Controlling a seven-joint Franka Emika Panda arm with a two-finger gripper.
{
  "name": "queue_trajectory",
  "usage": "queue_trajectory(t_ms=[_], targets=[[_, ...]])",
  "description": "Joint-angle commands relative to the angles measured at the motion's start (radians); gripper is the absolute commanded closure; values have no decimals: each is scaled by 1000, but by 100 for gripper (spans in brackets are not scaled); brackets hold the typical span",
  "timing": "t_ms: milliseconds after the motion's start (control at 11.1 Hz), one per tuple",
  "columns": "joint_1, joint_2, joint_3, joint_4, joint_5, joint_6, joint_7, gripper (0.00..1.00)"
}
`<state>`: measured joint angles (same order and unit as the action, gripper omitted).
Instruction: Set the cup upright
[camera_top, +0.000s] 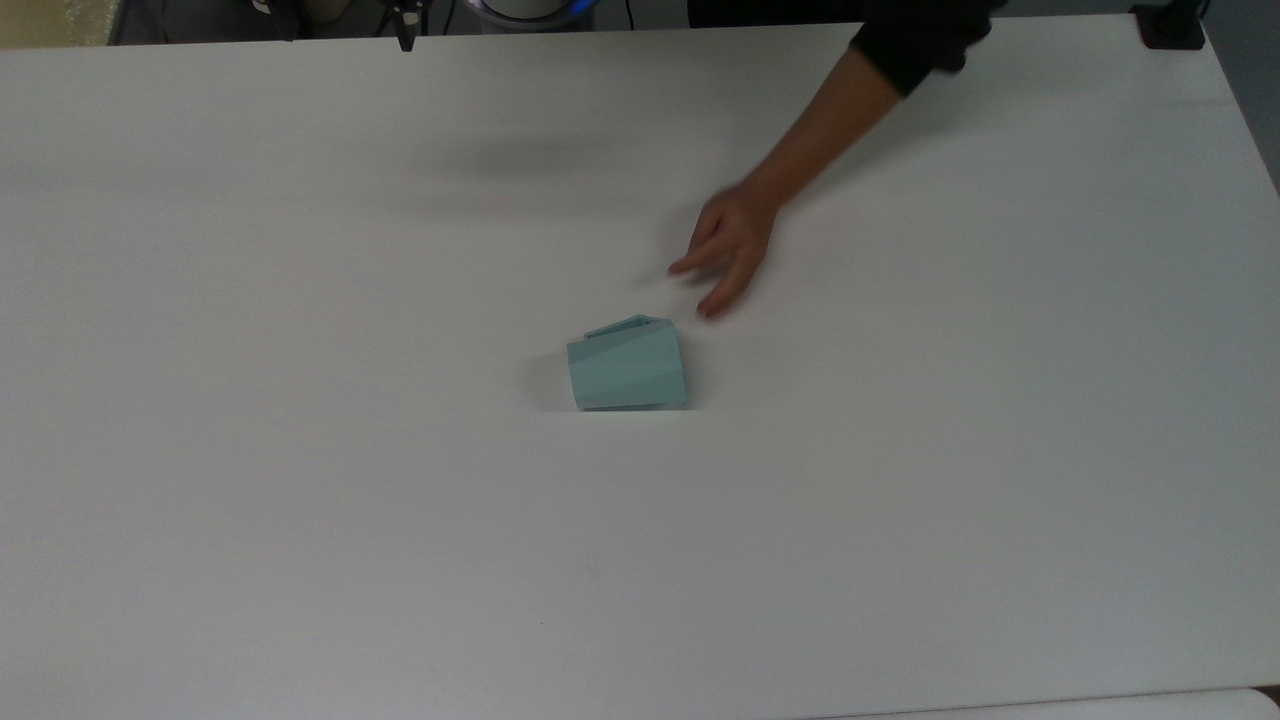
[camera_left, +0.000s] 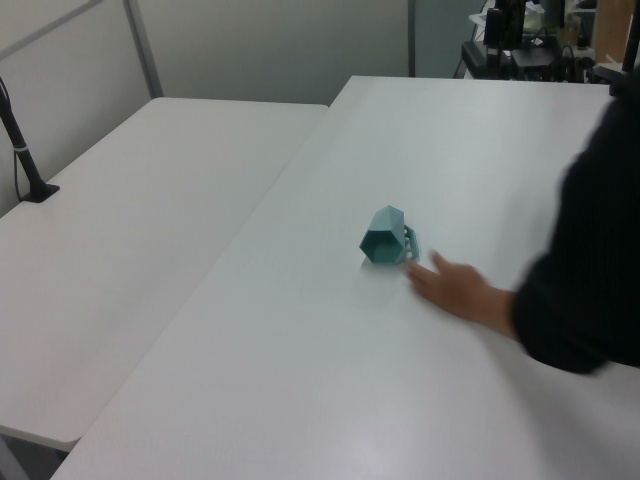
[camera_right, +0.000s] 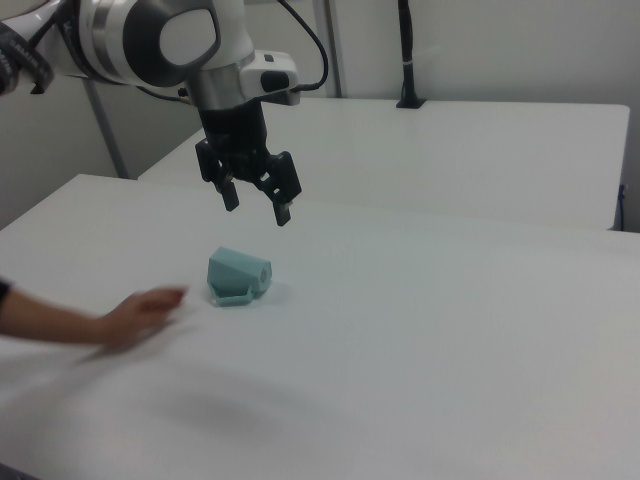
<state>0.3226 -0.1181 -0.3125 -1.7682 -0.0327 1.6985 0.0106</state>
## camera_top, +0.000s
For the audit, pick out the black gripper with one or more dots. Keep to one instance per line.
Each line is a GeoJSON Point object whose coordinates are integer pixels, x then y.
{"type": "Point", "coordinates": [405, 10]}

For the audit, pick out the light teal faceted cup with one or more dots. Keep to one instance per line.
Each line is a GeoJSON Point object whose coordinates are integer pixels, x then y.
{"type": "Point", "coordinates": [628, 372]}

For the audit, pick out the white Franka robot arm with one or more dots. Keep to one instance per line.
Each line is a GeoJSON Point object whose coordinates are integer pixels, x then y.
{"type": "Point", "coordinates": [535, 8]}

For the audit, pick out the forearm with black sleeve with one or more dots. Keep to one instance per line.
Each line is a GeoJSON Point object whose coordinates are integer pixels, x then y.
{"type": "Point", "coordinates": [880, 60]}

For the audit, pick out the person's bare hand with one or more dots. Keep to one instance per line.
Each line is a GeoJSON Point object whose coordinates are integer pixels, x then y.
{"type": "Point", "coordinates": [735, 235]}

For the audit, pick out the brown cardboard box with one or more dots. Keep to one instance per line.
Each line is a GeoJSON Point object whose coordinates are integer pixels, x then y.
{"type": "Point", "coordinates": [55, 22]}

